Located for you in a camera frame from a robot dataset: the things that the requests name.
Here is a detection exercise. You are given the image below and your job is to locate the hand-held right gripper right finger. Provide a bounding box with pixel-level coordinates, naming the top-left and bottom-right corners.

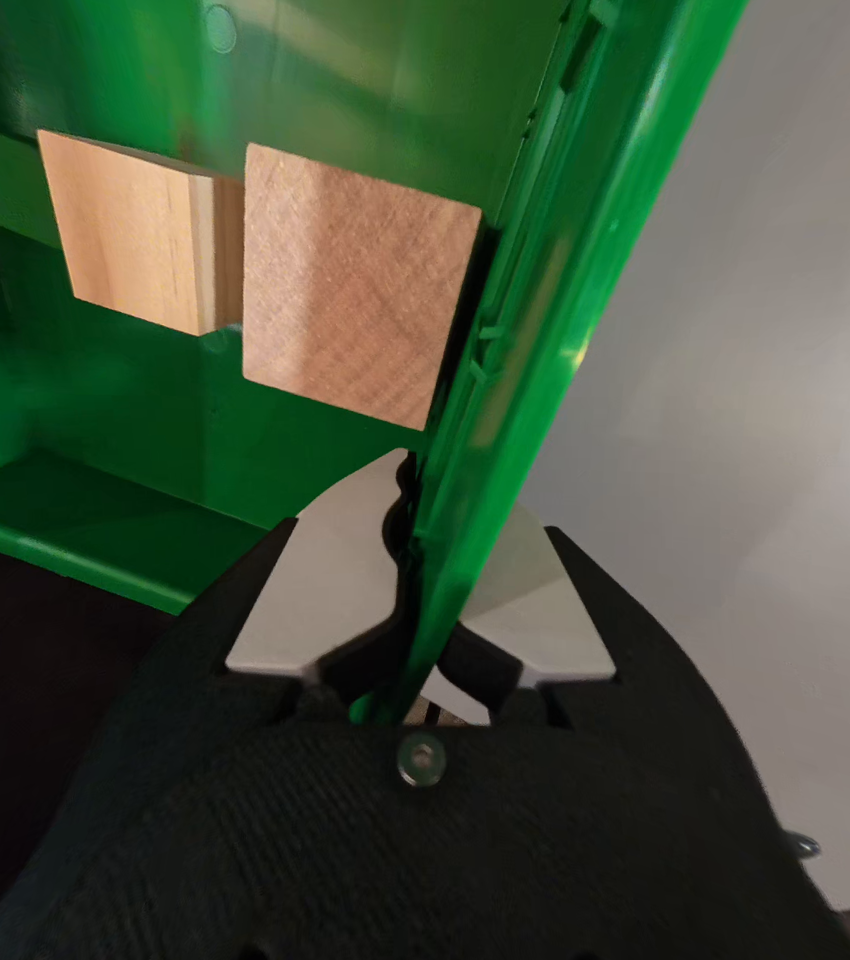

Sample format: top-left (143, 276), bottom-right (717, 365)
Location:
top-left (425, 501), bottom-right (618, 727)

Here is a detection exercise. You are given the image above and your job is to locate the grey desk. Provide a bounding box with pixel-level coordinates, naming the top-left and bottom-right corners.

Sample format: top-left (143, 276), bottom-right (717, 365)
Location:
top-left (425, 0), bottom-right (850, 912)

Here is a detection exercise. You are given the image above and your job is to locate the light wooden block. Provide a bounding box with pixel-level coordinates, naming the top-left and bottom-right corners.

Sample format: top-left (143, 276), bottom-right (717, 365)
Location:
top-left (36, 129), bottom-right (246, 336)

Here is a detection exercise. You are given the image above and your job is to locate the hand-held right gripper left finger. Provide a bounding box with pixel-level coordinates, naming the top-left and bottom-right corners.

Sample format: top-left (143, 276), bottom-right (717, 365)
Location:
top-left (224, 447), bottom-right (417, 685)

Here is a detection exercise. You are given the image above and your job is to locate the green plastic bin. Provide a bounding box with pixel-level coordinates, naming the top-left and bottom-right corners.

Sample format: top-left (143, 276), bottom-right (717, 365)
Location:
top-left (0, 0), bottom-right (752, 725)

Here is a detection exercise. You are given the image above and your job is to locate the brown wooden block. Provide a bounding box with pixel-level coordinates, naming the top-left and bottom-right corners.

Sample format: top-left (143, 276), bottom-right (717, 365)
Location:
top-left (242, 142), bottom-right (483, 432)

